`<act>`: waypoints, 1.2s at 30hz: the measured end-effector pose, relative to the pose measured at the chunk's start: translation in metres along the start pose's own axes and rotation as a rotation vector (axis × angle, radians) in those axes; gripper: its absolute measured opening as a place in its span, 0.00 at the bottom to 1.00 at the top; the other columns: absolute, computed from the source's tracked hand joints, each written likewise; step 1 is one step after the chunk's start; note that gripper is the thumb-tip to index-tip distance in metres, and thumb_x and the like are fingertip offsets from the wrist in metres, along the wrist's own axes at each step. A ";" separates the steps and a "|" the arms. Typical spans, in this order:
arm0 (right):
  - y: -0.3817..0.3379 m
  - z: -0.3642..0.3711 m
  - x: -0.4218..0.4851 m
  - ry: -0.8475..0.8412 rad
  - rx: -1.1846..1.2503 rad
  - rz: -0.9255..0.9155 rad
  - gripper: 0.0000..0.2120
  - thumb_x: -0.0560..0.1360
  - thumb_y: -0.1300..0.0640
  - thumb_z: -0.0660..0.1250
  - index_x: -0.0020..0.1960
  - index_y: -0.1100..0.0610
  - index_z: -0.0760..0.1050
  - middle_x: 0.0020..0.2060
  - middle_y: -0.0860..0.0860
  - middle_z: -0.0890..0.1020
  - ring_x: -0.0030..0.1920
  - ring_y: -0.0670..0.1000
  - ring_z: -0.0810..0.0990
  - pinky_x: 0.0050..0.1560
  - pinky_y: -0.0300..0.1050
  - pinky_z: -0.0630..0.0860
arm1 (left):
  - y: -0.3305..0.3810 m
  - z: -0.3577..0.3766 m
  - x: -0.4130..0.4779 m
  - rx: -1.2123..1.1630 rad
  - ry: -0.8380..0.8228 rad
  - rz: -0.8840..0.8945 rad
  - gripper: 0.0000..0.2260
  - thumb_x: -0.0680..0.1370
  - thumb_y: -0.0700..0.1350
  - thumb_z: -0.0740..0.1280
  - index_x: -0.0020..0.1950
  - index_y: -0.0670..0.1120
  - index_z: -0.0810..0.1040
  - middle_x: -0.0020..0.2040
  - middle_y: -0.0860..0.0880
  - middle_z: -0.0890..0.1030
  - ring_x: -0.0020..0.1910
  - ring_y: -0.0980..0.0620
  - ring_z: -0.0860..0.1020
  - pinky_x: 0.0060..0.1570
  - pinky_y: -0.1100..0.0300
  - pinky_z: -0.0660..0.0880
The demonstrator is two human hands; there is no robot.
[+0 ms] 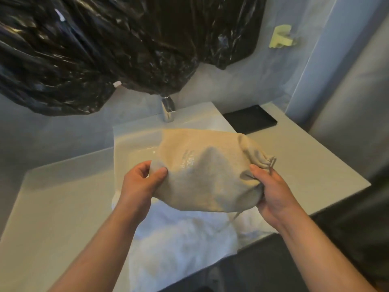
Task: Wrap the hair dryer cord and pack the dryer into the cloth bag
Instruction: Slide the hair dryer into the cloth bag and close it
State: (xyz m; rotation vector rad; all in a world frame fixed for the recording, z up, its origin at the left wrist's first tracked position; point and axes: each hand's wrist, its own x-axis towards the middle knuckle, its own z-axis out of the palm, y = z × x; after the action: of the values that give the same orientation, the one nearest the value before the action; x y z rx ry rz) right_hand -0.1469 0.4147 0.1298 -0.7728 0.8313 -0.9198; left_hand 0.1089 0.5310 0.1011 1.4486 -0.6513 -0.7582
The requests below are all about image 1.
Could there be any yellow wall holder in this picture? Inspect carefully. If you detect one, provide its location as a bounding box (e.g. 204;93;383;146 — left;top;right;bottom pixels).
269;24;297;49

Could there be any white shower curtain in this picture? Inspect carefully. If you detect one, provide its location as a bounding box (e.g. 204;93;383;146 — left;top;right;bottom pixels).
307;15;389;180

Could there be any person's left forearm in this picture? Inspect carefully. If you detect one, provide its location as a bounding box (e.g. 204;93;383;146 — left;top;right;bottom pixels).
48;205;143;292

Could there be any person's right forearm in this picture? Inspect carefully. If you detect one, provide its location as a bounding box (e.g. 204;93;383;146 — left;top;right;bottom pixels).
276;205;377;292

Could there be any beige drawstring cloth bag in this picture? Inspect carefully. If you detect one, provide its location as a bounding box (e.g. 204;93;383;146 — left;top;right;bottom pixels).
149;128;277;233

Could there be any chrome faucet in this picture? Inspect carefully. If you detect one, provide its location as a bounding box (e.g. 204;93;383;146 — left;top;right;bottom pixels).
160;94;177;123

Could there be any black plastic sheet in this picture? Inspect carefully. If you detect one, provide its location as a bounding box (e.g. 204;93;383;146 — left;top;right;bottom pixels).
0;0;268;116

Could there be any white sink basin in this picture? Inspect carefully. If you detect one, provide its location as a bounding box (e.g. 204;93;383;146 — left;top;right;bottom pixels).
112;101;237;204

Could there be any black tray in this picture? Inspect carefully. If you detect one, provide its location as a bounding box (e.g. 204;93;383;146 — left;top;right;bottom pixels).
222;104;279;135

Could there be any person's right hand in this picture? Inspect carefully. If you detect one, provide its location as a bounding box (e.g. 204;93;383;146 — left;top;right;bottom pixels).
249;163;301;233

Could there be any white towel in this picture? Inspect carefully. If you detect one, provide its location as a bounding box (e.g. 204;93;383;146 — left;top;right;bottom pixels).
111;191;274;292

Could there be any person's left hand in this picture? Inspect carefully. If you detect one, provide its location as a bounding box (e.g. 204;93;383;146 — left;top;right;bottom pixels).
117;160;169;224

